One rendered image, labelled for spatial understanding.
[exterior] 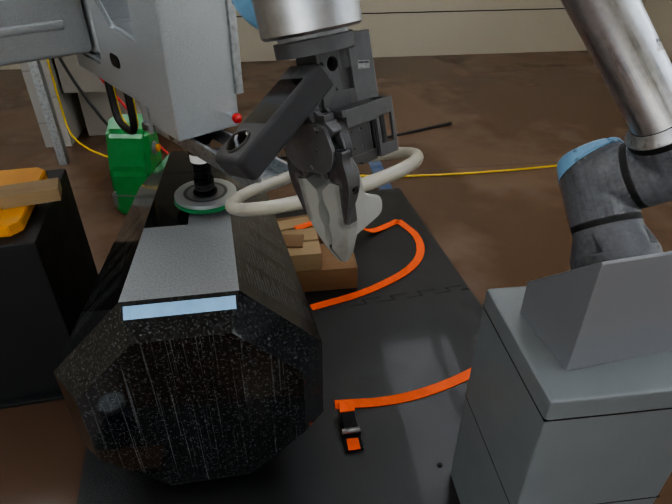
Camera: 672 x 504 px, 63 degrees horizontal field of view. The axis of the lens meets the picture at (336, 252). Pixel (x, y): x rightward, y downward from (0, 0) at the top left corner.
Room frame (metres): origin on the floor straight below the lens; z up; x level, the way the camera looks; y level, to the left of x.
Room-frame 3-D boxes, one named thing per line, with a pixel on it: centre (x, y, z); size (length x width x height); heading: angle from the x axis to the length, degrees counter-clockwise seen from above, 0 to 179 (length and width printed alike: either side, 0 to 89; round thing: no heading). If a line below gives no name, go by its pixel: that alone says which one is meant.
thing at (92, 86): (4.85, 1.87, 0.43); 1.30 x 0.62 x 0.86; 7
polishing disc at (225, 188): (1.70, 0.46, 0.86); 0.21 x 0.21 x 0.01
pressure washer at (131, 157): (3.16, 1.25, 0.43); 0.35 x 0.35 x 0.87; 88
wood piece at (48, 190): (1.80, 1.13, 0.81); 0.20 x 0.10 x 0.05; 111
